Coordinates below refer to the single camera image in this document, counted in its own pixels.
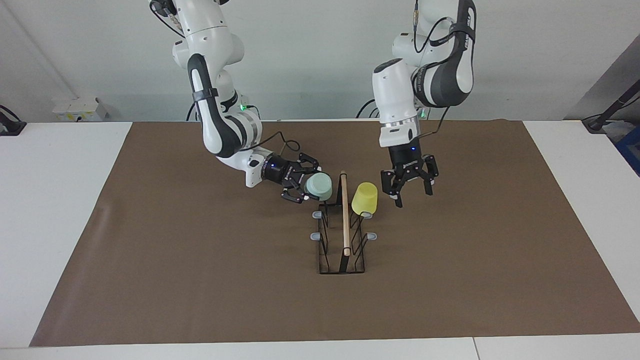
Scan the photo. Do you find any black clamp mount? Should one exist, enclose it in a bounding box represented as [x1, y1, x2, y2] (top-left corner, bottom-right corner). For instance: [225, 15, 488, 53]
[0, 105, 27, 137]

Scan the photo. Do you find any yellow plastic cup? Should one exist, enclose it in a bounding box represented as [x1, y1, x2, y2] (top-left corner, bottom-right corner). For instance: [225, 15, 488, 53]
[351, 182, 379, 216]

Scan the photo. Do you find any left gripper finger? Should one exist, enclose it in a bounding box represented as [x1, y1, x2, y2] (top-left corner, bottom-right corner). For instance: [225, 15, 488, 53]
[380, 169, 407, 209]
[419, 153, 440, 197]

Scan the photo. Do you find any blue crate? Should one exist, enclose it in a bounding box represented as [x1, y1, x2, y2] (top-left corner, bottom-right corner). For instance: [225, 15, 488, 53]
[614, 122, 640, 177]

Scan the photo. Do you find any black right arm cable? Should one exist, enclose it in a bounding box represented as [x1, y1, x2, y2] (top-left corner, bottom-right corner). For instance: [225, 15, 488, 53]
[149, 0, 301, 153]

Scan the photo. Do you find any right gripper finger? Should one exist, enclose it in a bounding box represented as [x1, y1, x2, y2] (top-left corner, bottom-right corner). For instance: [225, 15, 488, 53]
[294, 152, 321, 175]
[281, 182, 310, 205]

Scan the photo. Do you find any pale green plastic cup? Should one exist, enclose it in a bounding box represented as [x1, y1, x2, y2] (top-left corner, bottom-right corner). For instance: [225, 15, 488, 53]
[304, 172, 334, 202]

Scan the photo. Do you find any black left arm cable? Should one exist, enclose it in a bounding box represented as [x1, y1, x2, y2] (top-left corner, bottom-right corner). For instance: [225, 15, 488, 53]
[412, 0, 476, 137]

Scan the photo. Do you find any white power strip box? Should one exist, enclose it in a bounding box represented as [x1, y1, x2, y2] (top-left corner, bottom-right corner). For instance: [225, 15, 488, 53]
[52, 97, 108, 122]

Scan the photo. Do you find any black stand pole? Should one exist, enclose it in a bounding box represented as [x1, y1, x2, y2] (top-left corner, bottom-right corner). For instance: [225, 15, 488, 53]
[581, 80, 640, 134]

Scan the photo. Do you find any black wire cup rack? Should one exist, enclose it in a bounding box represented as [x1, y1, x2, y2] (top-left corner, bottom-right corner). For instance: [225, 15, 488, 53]
[311, 170, 378, 275]

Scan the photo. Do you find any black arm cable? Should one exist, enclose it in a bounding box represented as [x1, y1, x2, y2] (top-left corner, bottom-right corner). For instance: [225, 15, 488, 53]
[412, 0, 476, 137]
[149, 0, 301, 153]

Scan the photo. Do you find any brown table mat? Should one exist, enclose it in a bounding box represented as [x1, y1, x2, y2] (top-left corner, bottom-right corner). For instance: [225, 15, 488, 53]
[29, 119, 640, 348]

